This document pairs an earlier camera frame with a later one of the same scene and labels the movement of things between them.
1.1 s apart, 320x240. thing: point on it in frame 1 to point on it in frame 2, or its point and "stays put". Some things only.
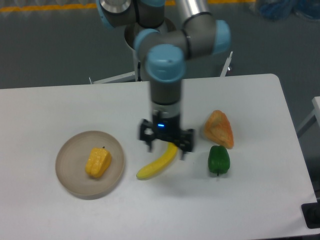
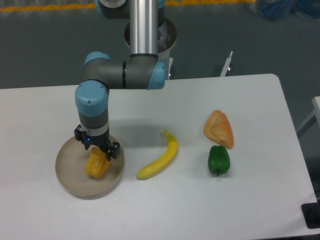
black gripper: [169, 127] to [100, 141]
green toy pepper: [218, 159] stays put
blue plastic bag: [278, 9] stays put
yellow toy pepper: [98, 162] stays put
